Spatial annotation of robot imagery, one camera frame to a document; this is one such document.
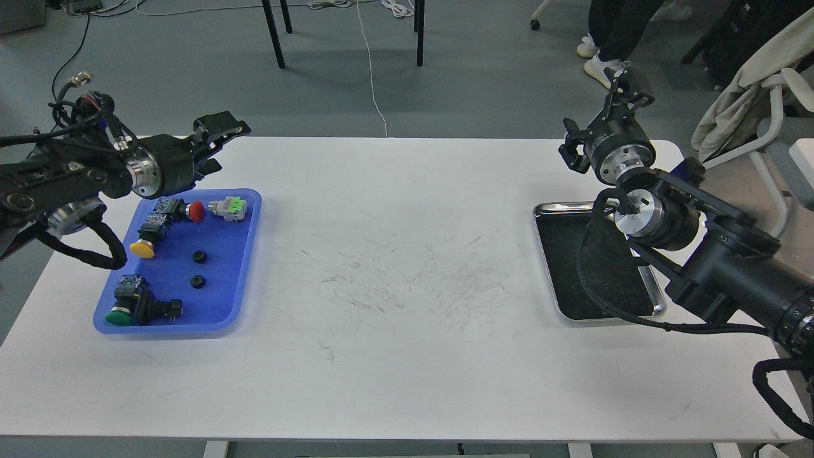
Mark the yellow push button switch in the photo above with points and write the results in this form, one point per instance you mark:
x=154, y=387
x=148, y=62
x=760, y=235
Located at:
x=153, y=229

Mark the grey and green switch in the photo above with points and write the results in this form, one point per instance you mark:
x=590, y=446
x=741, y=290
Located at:
x=231, y=208

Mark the blue plastic tray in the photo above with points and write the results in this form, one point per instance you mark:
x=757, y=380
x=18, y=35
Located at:
x=214, y=307

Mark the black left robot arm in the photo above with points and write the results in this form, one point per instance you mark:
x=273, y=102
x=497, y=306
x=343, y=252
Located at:
x=53, y=195

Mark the person in black trousers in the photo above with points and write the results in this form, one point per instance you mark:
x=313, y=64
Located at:
x=614, y=30

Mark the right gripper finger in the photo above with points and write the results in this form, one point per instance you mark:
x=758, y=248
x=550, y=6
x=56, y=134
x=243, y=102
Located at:
x=574, y=137
x=629, y=91

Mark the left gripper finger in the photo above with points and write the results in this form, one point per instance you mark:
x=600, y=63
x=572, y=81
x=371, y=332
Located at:
x=211, y=132
x=208, y=166

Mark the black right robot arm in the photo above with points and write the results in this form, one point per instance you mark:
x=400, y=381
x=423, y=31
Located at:
x=720, y=266

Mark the green push button switch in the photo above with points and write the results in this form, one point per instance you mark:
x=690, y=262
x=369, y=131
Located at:
x=135, y=304

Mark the beige jacket on chair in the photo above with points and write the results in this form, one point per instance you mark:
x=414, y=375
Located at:
x=730, y=109

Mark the silver metal tray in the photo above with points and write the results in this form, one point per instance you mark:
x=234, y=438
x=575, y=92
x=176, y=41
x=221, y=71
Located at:
x=612, y=270

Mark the red mushroom push button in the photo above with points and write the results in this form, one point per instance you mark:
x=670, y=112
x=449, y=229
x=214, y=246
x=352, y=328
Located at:
x=179, y=210

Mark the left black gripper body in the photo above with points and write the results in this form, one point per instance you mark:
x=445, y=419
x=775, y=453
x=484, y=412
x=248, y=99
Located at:
x=163, y=165

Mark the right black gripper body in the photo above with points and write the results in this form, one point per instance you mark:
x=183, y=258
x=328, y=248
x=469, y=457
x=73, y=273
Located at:
x=615, y=145

